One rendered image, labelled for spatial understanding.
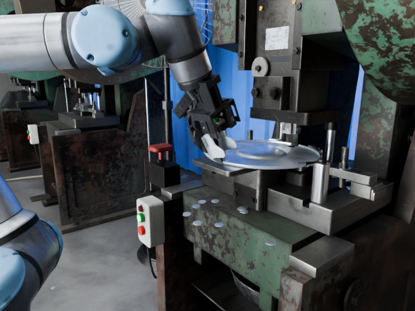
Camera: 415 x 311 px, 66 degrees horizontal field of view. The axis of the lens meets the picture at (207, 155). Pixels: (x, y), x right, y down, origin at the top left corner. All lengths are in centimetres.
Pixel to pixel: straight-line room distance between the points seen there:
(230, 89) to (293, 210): 203
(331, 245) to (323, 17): 46
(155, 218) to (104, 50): 59
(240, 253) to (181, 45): 50
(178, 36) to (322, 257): 48
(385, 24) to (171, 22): 32
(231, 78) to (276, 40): 189
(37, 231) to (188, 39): 47
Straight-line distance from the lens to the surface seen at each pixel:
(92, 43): 45
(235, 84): 270
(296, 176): 85
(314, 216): 76
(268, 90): 83
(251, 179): 81
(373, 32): 51
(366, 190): 82
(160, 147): 101
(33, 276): 69
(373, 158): 102
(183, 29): 59
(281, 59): 84
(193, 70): 60
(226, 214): 82
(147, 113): 232
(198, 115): 63
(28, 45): 50
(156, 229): 96
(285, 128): 91
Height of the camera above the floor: 98
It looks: 14 degrees down
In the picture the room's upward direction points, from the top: straight up
